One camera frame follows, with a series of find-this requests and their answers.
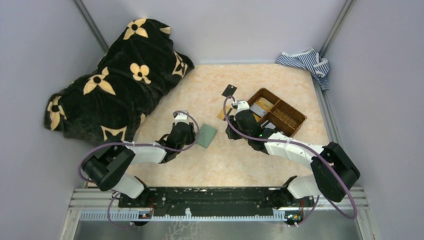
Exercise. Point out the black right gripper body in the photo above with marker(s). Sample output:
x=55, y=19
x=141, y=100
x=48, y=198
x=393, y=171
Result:
x=234, y=123

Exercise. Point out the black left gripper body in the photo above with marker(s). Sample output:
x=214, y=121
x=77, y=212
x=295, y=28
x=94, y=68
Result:
x=191, y=138

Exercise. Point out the green card holder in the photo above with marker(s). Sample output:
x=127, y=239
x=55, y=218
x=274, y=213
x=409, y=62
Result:
x=206, y=135

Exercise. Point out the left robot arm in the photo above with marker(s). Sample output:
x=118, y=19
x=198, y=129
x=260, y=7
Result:
x=107, y=166

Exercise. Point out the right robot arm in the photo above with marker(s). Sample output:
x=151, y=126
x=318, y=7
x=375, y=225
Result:
x=333, y=172

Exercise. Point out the silver card in basket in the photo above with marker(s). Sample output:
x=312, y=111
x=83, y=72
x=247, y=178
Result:
x=258, y=110

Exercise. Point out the gold card on table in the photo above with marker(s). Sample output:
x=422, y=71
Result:
x=224, y=112

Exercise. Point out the white card with black stripe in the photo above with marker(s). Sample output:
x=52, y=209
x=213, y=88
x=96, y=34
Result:
x=268, y=125

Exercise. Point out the black card on table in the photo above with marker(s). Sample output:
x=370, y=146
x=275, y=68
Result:
x=229, y=91

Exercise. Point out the woven wicker divided basket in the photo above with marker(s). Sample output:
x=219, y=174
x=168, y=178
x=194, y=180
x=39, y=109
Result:
x=283, y=115

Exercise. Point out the black floral blanket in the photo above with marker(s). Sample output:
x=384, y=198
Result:
x=137, y=71

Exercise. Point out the blue striped cloth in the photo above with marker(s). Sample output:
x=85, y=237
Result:
x=311, y=61

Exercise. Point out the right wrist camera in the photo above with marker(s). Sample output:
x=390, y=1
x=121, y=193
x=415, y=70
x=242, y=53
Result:
x=240, y=106

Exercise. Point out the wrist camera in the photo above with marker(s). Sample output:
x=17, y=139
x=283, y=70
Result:
x=240, y=106
x=181, y=116

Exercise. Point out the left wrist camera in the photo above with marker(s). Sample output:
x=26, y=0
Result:
x=181, y=116

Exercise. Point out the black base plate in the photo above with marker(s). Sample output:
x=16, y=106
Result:
x=214, y=202

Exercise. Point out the aluminium frame rail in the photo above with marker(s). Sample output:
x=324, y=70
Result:
x=92, y=204

